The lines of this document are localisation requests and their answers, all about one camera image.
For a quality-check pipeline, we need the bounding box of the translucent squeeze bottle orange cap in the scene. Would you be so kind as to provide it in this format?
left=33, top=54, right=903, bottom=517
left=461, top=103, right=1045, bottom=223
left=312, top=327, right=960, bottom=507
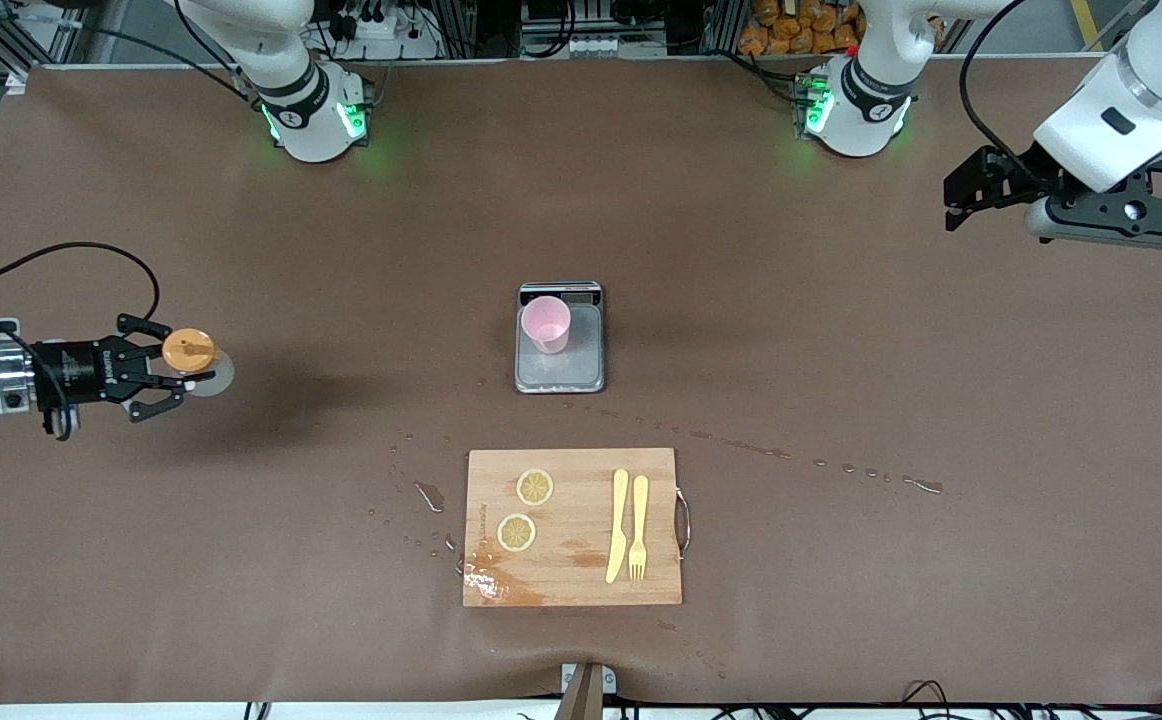
left=161, top=328, right=236, bottom=399

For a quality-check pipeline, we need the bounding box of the pink plastic cup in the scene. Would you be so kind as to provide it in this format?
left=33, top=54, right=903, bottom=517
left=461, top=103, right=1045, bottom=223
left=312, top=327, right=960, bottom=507
left=522, top=296, right=573, bottom=355

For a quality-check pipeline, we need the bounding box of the brown table cover mat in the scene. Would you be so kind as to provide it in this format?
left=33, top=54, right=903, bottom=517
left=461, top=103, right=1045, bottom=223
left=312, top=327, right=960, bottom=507
left=0, top=58, right=1162, bottom=706

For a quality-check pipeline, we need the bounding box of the pile of orange items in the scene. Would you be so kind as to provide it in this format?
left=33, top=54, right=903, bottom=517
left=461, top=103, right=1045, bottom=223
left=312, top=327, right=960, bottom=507
left=738, top=0, right=867, bottom=56

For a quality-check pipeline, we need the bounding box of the white power strip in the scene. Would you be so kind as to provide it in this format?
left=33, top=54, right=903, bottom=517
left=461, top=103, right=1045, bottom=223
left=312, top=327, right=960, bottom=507
left=326, top=0, right=442, bottom=61

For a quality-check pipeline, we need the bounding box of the white connector row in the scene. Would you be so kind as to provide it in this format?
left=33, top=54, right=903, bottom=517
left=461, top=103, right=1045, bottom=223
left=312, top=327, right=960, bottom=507
left=521, top=35, right=667, bottom=58

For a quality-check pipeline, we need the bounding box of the silver digital kitchen scale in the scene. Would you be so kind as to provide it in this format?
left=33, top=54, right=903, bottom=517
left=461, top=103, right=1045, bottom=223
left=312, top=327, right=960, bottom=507
left=514, top=281, right=607, bottom=395

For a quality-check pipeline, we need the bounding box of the wooden cutting board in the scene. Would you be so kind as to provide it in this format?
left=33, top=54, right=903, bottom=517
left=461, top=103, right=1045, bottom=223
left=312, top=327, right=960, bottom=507
left=461, top=447, right=692, bottom=609

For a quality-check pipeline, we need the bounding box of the yellow plastic fork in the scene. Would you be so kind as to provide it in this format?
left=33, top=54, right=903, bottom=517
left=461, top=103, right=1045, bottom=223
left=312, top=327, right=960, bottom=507
left=628, top=475, right=650, bottom=583

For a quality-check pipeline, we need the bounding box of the yellow plastic knife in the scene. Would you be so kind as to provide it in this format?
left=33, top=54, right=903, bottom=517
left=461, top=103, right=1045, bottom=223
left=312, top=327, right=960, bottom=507
left=605, top=468, right=631, bottom=585

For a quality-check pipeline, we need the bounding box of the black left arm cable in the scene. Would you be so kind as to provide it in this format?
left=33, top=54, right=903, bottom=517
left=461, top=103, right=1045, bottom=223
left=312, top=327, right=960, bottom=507
left=959, top=0, right=1042, bottom=166

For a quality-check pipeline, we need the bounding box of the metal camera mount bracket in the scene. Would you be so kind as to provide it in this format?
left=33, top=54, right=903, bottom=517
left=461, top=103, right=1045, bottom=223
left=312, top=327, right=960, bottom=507
left=559, top=662, right=618, bottom=720

